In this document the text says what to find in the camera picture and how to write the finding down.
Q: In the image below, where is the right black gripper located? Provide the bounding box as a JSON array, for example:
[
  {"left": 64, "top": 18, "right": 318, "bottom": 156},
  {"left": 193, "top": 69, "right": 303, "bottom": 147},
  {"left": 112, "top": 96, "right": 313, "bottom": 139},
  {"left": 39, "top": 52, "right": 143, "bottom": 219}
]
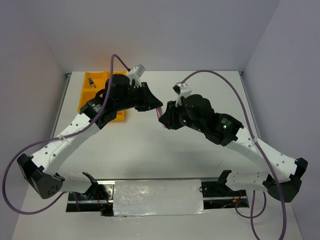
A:
[{"left": 159, "top": 98, "right": 204, "bottom": 133}]

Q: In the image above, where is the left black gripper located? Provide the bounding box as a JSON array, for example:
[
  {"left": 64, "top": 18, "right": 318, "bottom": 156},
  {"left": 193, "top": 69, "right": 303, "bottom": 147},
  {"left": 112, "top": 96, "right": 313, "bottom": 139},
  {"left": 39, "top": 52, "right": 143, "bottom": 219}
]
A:
[{"left": 114, "top": 81, "right": 162, "bottom": 111}]

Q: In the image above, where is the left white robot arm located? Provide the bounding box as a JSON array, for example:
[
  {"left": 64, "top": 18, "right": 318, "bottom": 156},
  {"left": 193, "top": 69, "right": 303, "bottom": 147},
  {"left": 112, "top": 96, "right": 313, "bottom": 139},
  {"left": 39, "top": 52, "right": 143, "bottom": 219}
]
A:
[{"left": 17, "top": 74, "right": 163, "bottom": 200}]

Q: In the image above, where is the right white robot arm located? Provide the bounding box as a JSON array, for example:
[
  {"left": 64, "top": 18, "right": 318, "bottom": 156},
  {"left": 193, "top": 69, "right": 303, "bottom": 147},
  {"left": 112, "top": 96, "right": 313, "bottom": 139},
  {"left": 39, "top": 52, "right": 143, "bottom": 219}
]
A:
[{"left": 159, "top": 94, "right": 308, "bottom": 203}]

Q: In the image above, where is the yellow four-compartment tray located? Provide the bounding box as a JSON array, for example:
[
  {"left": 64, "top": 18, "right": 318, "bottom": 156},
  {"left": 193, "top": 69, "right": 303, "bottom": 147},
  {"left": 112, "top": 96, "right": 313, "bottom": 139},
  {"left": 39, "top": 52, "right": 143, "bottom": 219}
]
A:
[{"left": 79, "top": 74, "right": 130, "bottom": 129}]

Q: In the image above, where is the small purple-capped glue bottle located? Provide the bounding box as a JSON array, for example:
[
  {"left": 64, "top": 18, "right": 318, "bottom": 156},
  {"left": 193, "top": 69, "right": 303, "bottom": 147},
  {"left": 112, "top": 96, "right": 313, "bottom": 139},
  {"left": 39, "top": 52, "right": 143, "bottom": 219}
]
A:
[{"left": 88, "top": 77, "right": 97, "bottom": 89}]

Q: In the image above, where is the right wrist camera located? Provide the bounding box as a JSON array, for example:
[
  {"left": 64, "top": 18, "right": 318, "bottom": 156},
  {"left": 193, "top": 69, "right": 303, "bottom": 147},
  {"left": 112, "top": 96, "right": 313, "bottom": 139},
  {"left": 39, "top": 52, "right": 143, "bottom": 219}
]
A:
[{"left": 173, "top": 82, "right": 192, "bottom": 107}]

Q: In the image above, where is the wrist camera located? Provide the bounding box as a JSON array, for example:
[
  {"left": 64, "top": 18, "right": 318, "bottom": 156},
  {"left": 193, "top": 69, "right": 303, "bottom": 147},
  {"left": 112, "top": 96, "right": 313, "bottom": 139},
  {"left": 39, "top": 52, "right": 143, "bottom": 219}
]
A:
[
  {"left": 173, "top": 82, "right": 192, "bottom": 107},
  {"left": 126, "top": 64, "right": 146, "bottom": 87}
]

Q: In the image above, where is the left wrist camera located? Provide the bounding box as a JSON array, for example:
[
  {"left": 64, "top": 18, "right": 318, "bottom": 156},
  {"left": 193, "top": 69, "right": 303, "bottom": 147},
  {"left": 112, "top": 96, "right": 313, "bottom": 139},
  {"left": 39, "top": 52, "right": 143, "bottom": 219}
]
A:
[{"left": 126, "top": 64, "right": 146, "bottom": 87}]

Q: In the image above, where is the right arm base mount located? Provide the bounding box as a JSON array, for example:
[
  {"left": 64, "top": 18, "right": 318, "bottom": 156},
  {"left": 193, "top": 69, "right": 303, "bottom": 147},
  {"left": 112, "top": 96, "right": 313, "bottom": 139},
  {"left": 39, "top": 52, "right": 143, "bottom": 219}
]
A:
[{"left": 199, "top": 181, "right": 249, "bottom": 210}]

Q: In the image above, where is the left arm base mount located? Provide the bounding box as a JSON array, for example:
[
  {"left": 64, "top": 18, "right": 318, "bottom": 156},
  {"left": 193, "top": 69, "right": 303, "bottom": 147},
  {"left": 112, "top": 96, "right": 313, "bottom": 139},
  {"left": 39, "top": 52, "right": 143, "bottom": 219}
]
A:
[{"left": 65, "top": 180, "right": 116, "bottom": 217}]

